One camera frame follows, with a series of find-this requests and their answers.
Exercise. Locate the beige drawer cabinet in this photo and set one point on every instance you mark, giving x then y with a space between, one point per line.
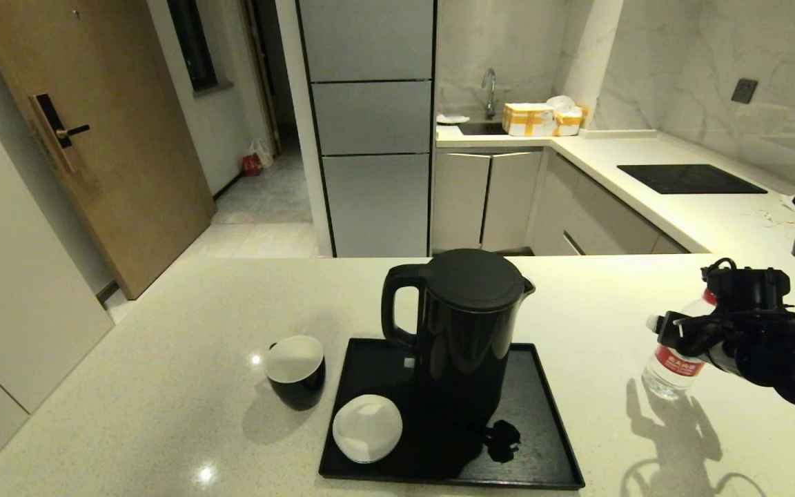
597 216

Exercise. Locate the chrome faucet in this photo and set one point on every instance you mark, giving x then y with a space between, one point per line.
489 88

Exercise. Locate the black induction cooktop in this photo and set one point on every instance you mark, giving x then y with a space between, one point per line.
687 178

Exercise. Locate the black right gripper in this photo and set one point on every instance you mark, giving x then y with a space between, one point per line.
722 338

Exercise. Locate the white side cabinet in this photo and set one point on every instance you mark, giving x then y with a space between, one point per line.
11 276

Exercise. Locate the white plastic bag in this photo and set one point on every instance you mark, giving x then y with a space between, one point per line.
562 102

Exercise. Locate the clear plastic water bottle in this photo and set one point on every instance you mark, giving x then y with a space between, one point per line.
673 366

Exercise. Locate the black rectangular tray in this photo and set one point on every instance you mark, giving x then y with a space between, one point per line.
535 414

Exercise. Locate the grey wall socket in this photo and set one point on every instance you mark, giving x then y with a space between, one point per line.
744 91

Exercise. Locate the white saucer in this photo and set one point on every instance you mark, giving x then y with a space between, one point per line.
368 428

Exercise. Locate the cardboard box yellow tape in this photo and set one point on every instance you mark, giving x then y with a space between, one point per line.
526 119

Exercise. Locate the red and white bag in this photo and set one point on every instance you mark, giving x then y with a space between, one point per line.
252 163

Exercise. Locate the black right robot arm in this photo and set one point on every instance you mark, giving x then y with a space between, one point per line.
791 359

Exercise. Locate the dark window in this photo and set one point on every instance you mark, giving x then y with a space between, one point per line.
194 45

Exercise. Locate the brown wooden door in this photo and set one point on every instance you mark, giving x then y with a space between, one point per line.
108 138

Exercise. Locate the small box yellow tape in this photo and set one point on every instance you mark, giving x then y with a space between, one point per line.
568 123

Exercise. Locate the white cloth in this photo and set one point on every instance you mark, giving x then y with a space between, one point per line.
451 119

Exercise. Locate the kitchen sink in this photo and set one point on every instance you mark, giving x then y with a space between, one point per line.
480 128

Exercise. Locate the tall grey fridge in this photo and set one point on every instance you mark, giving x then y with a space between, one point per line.
370 138

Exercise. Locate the black electric kettle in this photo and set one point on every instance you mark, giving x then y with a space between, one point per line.
466 324

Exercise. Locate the beige cabinet door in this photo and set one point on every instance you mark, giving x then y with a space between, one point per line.
511 199
458 202

